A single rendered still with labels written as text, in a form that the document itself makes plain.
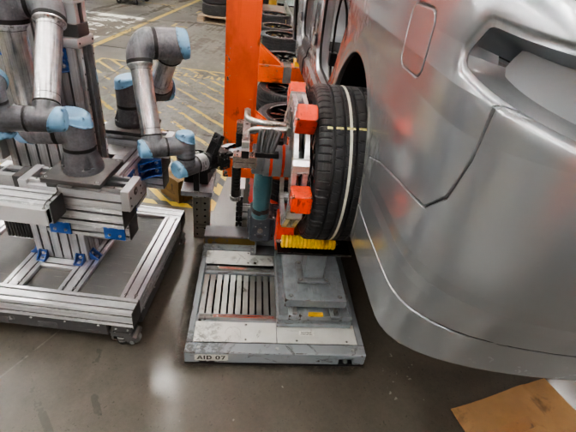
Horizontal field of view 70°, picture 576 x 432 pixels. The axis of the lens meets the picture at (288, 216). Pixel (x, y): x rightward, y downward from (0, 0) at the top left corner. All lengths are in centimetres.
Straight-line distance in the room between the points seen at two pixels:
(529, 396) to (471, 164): 165
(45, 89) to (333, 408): 159
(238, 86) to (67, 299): 125
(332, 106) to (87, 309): 133
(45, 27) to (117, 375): 137
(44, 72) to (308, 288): 140
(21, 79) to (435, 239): 138
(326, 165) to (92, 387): 134
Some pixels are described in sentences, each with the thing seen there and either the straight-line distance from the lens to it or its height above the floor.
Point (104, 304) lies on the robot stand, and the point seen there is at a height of 23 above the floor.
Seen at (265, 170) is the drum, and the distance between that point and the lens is 174.
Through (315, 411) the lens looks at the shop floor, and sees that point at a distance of 193.
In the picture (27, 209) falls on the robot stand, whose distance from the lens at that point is 177.
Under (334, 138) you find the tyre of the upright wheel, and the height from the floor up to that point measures 107.
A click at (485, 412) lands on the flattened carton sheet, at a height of 1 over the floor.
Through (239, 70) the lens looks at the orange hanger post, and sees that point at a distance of 211.
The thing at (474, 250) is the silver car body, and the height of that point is 115.
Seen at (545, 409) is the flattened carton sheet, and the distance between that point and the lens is 236.
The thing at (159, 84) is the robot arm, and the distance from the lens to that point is 204.
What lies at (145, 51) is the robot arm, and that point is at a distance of 173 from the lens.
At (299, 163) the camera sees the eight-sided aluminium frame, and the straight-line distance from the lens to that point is 151.
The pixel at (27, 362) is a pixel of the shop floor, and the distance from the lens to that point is 221.
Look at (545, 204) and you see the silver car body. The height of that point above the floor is 129.
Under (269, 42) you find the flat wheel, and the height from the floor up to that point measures 43.
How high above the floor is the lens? 162
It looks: 33 degrees down
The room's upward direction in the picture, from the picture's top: 7 degrees clockwise
